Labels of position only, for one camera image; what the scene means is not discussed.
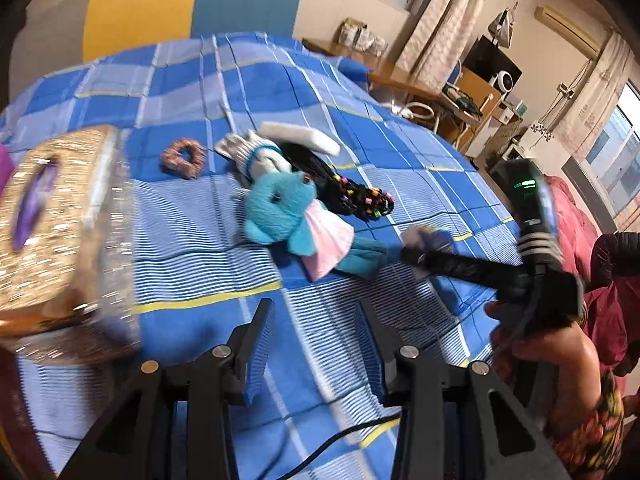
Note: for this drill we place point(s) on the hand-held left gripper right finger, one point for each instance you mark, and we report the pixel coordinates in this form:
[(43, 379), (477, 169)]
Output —
[(376, 355)]

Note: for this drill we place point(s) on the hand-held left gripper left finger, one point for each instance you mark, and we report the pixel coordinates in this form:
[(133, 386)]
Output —
[(259, 350)]

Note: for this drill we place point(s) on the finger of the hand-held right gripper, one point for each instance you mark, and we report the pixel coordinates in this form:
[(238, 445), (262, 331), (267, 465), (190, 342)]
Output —
[(442, 240), (460, 266)]

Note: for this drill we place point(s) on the blue plush toy pink dress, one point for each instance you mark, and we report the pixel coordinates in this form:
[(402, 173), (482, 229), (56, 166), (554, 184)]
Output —
[(280, 210)]

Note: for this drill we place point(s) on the white sponge pad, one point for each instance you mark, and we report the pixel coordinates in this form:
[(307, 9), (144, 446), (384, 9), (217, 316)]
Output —
[(300, 137)]

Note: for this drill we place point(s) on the white sock blue stripe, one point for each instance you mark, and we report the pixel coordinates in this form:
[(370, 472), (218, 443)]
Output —
[(250, 155)]

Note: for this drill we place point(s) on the brown scrunchie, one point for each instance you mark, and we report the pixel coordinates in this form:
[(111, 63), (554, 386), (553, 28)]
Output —
[(183, 159)]

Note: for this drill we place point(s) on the person's right hand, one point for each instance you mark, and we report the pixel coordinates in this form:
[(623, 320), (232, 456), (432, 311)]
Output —
[(545, 370)]

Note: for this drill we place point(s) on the white storage shelf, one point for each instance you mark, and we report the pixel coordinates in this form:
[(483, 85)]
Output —
[(530, 140)]

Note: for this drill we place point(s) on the blue plaid bedsheet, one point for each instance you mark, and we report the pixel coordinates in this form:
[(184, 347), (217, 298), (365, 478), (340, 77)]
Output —
[(200, 270)]

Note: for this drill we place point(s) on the pink cloth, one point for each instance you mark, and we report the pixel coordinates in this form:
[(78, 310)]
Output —
[(600, 305)]

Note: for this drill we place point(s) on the side window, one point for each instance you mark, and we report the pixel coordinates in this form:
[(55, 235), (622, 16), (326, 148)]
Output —
[(617, 150)]

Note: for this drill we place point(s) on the wooden chair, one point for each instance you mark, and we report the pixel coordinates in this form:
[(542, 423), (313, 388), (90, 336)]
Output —
[(475, 105)]

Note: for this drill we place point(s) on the white round fan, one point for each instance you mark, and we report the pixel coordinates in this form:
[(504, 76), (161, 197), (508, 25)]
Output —
[(504, 81)]

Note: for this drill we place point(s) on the pale curtain with ruffle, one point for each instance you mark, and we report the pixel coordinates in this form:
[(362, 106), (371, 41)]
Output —
[(595, 90)]

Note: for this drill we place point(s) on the wooden bedside desk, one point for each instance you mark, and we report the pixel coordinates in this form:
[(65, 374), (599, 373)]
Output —
[(400, 80)]

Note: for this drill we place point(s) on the black monitor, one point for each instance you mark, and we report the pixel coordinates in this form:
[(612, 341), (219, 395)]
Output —
[(487, 60)]

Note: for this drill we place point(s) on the pale pink curtain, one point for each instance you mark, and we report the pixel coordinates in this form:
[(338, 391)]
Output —
[(450, 20)]

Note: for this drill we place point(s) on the floral garment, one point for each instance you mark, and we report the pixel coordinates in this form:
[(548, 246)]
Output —
[(597, 435)]

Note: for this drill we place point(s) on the beige packet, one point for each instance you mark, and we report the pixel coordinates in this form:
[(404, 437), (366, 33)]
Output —
[(352, 32)]

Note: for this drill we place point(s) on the ornate silver tissue box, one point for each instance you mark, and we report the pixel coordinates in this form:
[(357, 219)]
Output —
[(60, 240)]

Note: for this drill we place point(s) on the purple carton box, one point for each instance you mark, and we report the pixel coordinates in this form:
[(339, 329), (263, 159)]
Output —
[(4, 170)]

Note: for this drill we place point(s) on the grey yellow blue headboard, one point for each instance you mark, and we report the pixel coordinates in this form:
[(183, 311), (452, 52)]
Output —
[(190, 5)]

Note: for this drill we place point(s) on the wall air conditioner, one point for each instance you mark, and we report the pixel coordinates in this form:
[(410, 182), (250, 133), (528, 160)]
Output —
[(567, 27)]

